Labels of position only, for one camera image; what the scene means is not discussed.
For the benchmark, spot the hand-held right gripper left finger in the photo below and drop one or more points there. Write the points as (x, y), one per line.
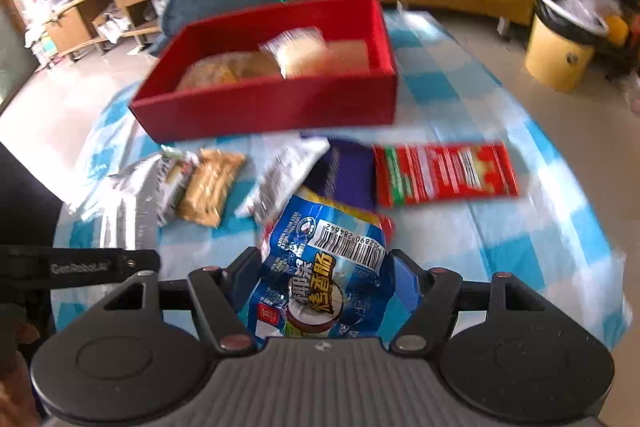
(245, 268)

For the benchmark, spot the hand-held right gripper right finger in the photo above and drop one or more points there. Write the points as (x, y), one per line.
(412, 279)

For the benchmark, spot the blue sausage packet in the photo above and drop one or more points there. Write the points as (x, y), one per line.
(320, 267)

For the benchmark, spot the red snack packet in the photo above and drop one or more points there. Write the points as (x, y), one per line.
(445, 174)

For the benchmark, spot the purple wafer packet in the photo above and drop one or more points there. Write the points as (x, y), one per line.
(345, 172)

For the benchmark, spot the red cardboard box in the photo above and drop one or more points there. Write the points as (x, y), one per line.
(260, 107)

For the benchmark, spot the person's left hand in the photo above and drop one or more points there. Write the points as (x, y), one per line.
(17, 377)

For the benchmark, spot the silver foil packet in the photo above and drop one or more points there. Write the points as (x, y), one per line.
(120, 207)

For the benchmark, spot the tan cracker packet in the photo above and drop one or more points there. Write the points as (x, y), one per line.
(210, 187)

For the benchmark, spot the blue white checkered tablecloth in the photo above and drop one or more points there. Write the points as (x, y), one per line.
(500, 247)

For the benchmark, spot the silver printed packet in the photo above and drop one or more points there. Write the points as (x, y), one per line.
(285, 177)

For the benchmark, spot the green printed snack packet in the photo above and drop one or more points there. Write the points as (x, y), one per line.
(174, 179)

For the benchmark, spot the tan pastry packet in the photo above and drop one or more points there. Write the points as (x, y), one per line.
(225, 69)

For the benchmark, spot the clear wrapped cake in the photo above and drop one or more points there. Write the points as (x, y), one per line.
(300, 49)

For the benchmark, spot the yellow trash bin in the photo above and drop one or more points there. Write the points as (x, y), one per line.
(555, 57)

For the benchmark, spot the white plastic bag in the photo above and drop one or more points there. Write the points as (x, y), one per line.
(632, 94)

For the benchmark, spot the yellow container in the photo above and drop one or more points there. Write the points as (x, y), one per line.
(618, 31)

